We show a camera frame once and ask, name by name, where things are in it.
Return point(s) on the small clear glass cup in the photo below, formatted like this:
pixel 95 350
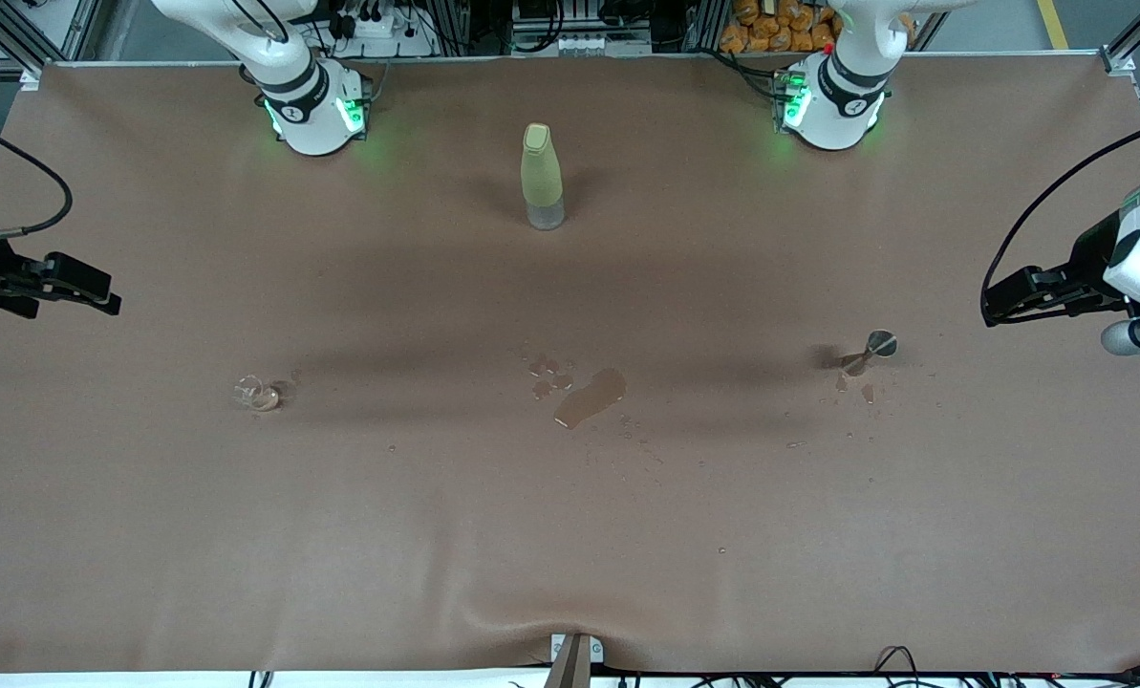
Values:
pixel 262 397

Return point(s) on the orange snack bag pile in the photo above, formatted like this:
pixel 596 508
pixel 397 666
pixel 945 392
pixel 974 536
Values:
pixel 780 29

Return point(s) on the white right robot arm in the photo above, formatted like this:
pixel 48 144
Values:
pixel 311 126

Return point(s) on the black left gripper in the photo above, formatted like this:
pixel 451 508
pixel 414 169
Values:
pixel 1093 254

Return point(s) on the grey electronics rack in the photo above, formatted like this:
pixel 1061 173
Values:
pixel 579 38

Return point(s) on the yellow-green frosted bottle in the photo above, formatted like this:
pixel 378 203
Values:
pixel 541 182

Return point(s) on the brown liquid puddle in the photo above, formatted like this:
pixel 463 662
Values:
pixel 593 397

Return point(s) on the brown table cover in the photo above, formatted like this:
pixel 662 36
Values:
pixel 570 535

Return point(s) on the white power strip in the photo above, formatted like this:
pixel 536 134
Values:
pixel 378 29

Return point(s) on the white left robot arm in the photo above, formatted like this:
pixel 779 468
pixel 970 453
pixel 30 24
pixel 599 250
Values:
pixel 842 119

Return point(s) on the silver metal jigger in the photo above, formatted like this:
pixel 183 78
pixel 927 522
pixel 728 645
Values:
pixel 880 344

